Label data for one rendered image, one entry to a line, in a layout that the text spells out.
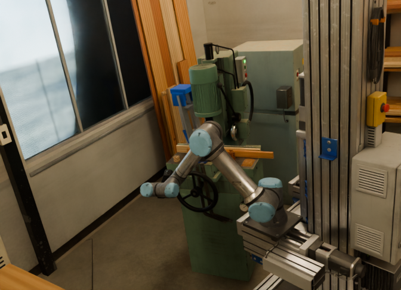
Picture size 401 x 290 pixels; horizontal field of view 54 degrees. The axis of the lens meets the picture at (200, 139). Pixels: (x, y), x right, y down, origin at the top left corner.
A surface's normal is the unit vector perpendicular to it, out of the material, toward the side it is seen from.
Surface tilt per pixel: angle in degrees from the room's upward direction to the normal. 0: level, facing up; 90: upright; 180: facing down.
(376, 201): 90
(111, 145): 90
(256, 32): 90
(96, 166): 90
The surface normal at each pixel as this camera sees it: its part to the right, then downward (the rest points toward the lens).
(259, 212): -0.29, 0.49
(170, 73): 0.85, 0.04
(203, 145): -0.47, 0.29
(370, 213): -0.70, 0.35
